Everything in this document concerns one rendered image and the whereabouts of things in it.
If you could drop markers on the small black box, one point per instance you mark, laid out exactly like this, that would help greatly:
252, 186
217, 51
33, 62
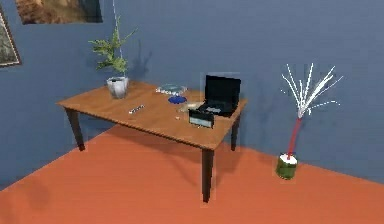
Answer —
200, 118

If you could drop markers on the blue bowl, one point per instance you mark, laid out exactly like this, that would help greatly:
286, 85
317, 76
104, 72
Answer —
176, 99

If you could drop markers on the pale glass dish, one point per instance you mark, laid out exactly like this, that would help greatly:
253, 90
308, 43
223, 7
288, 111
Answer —
171, 89

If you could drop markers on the black open laptop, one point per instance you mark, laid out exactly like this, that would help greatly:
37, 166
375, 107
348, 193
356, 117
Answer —
221, 95

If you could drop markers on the brown wooden table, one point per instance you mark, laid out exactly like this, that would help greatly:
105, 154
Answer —
150, 116

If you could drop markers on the grey remote control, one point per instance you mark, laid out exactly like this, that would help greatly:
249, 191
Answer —
136, 109

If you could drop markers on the brown framed picture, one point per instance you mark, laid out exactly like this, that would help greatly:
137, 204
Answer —
56, 10

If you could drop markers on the grey framed picture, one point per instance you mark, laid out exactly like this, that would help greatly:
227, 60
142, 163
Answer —
6, 43

